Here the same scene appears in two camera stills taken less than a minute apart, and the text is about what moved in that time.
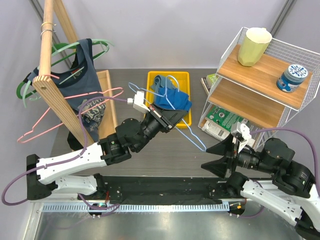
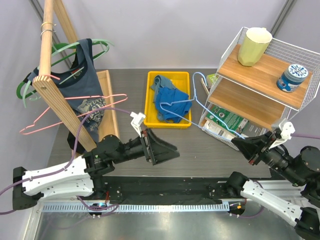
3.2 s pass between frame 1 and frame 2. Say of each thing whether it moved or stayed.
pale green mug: stayed
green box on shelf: stayed
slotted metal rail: stayed
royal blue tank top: stayed
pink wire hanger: moved
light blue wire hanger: moved
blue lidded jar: stayed
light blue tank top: stayed
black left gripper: moved
